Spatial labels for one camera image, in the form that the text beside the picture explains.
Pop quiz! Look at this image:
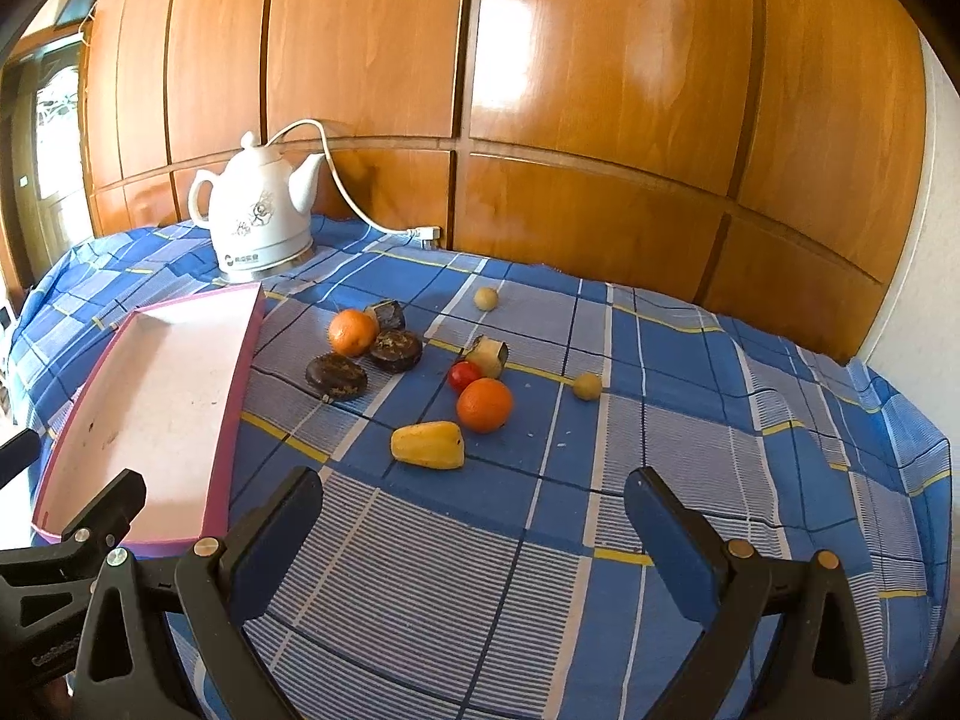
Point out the orange near tomato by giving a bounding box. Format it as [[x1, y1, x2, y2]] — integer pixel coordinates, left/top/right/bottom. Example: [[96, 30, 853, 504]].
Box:
[[455, 379, 514, 434]]

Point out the dark brown round fruit back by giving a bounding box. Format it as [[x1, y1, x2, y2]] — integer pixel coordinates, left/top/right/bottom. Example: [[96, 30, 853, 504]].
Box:
[[368, 330, 423, 374]]

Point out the small red tomato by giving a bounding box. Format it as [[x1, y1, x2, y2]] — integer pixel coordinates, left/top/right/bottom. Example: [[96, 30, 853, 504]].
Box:
[[448, 359, 483, 394]]

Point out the small tan ball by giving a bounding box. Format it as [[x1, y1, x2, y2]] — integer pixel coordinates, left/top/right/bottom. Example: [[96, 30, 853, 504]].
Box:
[[473, 286, 500, 312], [573, 372, 604, 401]]

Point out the white kettle power cable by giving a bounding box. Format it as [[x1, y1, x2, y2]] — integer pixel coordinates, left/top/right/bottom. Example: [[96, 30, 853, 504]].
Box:
[[265, 117, 445, 251]]

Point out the blue plaid tablecloth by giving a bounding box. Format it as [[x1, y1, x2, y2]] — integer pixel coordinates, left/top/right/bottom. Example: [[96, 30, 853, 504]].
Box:
[[8, 213, 955, 720]]

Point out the yellow oblong fruit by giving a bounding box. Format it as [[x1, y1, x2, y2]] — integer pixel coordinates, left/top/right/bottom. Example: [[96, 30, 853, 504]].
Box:
[[389, 421, 466, 472]]

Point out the wooden door with window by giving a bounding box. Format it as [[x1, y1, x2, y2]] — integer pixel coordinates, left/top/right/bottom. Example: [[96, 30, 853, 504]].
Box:
[[2, 36, 94, 302]]

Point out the white ceramic electric kettle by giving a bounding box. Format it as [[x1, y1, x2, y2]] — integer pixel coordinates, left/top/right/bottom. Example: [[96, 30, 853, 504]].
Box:
[[187, 132, 324, 283]]

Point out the cut brown cream fruit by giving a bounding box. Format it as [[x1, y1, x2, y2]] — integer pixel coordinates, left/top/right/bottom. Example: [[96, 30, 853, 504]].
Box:
[[464, 335, 509, 379]]

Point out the pink rimmed white tray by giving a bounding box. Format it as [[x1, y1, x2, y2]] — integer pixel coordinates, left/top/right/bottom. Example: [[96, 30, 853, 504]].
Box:
[[32, 284, 263, 557]]

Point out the dark brown round fruit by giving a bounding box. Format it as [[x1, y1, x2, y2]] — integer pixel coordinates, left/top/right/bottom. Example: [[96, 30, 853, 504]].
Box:
[[368, 330, 423, 374], [304, 353, 368, 401]]

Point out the dark brown round fruit front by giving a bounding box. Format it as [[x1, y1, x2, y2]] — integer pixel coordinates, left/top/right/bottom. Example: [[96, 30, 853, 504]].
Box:
[[304, 353, 368, 401]]

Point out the orange near tray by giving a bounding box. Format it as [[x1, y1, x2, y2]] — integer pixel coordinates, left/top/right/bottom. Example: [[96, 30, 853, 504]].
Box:
[[327, 309, 379, 358]]

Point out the small dark cut fruit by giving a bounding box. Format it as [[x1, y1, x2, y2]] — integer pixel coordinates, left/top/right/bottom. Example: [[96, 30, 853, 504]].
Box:
[[364, 299, 405, 332]]

